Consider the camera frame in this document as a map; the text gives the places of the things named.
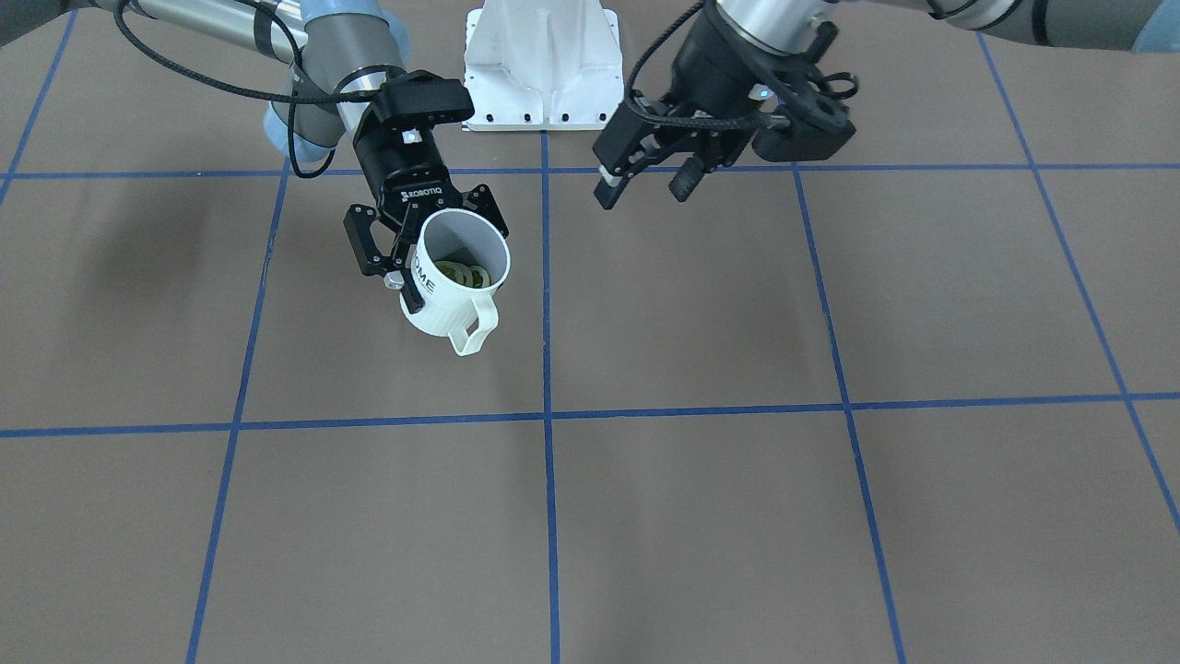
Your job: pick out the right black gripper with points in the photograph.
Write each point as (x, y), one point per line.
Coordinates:
(398, 171)

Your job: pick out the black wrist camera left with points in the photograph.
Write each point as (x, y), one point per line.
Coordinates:
(806, 125)

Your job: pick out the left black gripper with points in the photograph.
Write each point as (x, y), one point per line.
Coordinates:
(705, 69)

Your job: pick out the brown table mat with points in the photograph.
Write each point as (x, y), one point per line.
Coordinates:
(914, 405)

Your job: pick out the white HOME mug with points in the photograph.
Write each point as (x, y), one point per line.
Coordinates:
(438, 306)

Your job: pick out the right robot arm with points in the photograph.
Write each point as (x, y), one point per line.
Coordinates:
(348, 80)

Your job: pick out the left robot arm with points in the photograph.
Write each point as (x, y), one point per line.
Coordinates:
(805, 31)

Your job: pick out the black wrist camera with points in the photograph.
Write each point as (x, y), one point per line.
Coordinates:
(806, 125)
(421, 99)

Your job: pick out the lemon slices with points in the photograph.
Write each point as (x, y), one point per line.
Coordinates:
(471, 277)

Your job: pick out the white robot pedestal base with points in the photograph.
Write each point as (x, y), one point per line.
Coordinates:
(542, 66)

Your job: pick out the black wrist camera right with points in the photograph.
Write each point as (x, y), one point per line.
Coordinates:
(421, 99)

